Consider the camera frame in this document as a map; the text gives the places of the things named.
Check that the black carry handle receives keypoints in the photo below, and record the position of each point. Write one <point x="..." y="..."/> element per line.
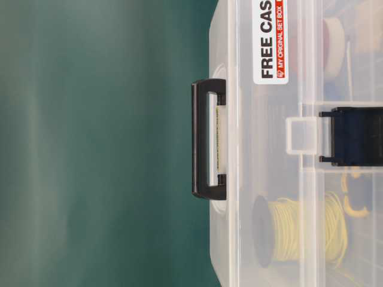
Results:
<point x="199" y="103"/>

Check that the yellow wire spool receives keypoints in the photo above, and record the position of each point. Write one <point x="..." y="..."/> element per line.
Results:
<point x="277" y="227"/>

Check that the black box latch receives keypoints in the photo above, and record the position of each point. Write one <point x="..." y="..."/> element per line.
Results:
<point x="355" y="136"/>

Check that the translucent plastic tool box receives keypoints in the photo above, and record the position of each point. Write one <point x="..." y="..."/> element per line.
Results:
<point x="267" y="140"/>

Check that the white FREE CASE label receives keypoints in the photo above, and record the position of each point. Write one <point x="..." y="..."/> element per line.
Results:
<point x="270" y="42"/>

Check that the white tape roll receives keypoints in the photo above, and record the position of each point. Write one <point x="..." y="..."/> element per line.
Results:
<point x="334" y="47"/>

